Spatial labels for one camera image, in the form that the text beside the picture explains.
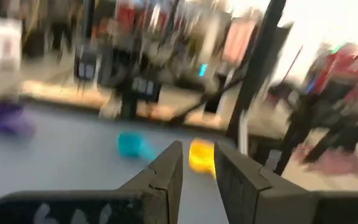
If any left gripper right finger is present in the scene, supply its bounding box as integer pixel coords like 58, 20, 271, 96
214, 142, 358, 224

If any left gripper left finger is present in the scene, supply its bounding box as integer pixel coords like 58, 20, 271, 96
0, 140, 183, 224

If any teal measuring cup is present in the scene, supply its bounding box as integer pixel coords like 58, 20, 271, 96
117, 131, 157, 161

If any yellow measuring cup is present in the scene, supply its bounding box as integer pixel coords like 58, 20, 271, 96
188, 139, 216, 179

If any purple measuring cup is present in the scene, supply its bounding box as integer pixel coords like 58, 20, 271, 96
0, 101, 35, 139

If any pink hanging cloth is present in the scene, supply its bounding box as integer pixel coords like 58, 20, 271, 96
222, 18, 257, 66

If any white trash bin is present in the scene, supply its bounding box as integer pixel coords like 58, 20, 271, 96
0, 17, 23, 71

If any silver metal rail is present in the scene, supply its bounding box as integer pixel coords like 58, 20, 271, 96
237, 111, 249, 154

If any black diagonal frame brace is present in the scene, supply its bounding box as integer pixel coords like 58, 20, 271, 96
169, 77, 245, 125

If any black frame post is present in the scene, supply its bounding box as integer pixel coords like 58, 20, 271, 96
225, 0, 287, 138

